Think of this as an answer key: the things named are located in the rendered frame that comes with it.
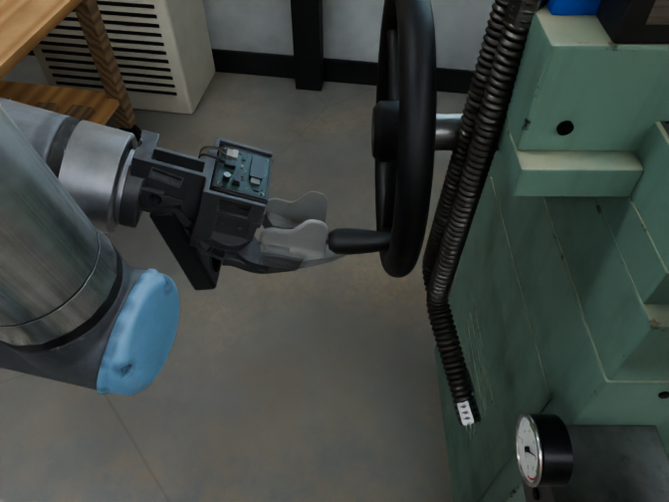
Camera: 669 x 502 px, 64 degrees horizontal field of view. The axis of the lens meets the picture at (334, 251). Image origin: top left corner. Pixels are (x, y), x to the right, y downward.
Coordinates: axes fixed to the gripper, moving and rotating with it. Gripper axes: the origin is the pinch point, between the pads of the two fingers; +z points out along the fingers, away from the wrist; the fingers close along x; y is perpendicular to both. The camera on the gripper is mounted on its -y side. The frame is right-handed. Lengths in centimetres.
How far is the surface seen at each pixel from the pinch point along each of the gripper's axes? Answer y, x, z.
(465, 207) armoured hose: 8.6, 1.6, 10.2
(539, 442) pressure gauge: 2.2, -17.8, 17.7
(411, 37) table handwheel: 21.7, 2.9, -1.9
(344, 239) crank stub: 4.6, -2.5, -0.6
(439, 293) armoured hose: -3.5, 0.6, 13.9
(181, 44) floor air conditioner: -62, 128, -30
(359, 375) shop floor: -67, 24, 31
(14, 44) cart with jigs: -43, 77, -60
